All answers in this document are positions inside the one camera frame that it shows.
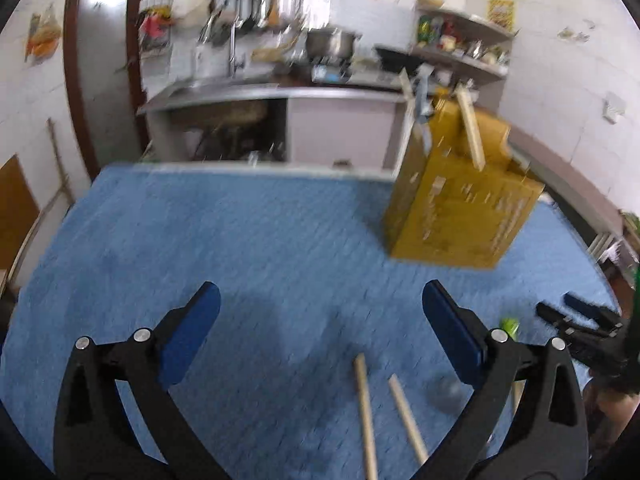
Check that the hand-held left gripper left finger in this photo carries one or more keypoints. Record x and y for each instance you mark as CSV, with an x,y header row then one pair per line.
x,y
192,327

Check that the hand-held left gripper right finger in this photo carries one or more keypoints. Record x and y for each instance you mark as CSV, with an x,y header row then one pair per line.
x,y
452,330

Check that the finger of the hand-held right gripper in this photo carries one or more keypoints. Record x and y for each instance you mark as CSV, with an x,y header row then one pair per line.
x,y
582,304
565,321

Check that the grey plastic spoon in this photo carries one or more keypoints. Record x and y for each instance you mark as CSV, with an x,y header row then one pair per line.
x,y
442,394

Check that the wooden chopstick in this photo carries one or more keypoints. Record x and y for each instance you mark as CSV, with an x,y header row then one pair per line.
x,y
472,127
367,420
407,89
410,422

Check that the yellow plastic utensil holder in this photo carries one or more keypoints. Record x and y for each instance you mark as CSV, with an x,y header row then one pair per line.
x,y
460,210

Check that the light blue plastic spoon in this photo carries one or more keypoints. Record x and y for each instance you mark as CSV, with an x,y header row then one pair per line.
x,y
423,95

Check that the person's right hand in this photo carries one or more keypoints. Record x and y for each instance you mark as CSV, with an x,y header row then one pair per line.
x,y
612,407

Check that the blue knitted blanket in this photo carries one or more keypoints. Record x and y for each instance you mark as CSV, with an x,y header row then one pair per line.
x,y
250,260

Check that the green vegetables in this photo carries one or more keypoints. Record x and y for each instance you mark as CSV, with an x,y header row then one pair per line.
x,y
631,221

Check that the wooden board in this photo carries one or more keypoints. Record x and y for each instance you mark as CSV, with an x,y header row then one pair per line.
x,y
15,215

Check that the wooden stick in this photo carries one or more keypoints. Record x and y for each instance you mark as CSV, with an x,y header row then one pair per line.
x,y
60,160

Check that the kitchen counter with cabinets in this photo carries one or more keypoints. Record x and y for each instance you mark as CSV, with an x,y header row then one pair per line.
x,y
340,125

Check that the white corner shelf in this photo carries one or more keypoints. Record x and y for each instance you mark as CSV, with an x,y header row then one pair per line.
x,y
465,57

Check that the steel kitchen faucet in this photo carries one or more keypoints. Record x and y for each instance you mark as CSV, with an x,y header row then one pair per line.
x,y
234,55

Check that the black wok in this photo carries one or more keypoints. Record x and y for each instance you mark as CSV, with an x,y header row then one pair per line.
x,y
397,57

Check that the brown framed glass door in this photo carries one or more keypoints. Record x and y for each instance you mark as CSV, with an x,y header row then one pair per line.
x,y
102,60

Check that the green bottle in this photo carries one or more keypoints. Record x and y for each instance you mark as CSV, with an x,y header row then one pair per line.
x,y
425,30

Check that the red and yellow cloth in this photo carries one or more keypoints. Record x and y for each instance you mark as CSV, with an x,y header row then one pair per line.
x,y
155,24

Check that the steel cooking pot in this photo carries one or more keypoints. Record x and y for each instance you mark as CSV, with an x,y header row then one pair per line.
x,y
330,44

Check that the hanging orange plastic bag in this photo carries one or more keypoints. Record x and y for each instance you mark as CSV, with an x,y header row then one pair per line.
x,y
44,35

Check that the beige bowl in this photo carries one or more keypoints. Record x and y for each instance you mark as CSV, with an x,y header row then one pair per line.
x,y
430,1

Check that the white wall socket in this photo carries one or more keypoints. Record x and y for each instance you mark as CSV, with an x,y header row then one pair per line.
x,y
614,107

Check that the wall decal stickers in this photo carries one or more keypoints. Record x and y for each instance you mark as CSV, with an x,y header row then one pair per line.
x,y
575,32

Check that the yellow wall poster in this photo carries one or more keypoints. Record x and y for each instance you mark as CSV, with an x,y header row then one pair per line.
x,y
501,14

